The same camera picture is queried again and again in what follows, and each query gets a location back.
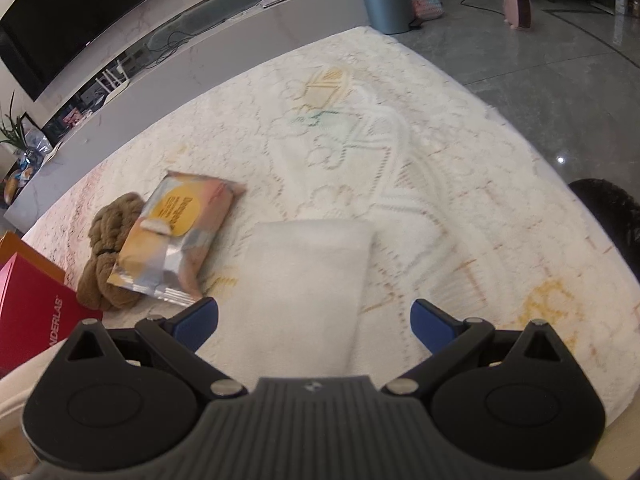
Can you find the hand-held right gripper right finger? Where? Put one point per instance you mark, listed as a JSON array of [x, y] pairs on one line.
[[430, 320]]

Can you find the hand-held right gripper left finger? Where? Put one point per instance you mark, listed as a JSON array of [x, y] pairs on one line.
[[197, 320]]

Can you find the white towel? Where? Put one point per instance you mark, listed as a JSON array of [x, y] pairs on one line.
[[305, 280]]

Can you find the orange-rimmed cardboard box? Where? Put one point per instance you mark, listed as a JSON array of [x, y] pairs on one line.
[[25, 255]]

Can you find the wet wipes packet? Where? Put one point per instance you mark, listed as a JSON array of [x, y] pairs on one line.
[[175, 230]]

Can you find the brown knitted cloth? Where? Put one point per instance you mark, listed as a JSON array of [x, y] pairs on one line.
[[110, 240]]

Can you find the red box lid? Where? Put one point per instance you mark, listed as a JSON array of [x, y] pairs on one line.
[[35, 305]]

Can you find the dark round object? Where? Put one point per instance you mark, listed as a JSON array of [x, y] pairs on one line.
[[607, 215]]

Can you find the bread snack bags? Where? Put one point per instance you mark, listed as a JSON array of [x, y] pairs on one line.
[[17, 182]]

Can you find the white router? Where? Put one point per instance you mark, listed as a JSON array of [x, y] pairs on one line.
[[111, 82]]

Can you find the plant in plastic wrap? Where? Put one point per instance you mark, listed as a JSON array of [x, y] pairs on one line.
[[25, 135]]

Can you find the pink space heater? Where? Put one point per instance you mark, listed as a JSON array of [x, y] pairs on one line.
[[517, 7]]

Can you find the black television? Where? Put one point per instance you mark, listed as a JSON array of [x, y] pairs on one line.
[[75, 15]]

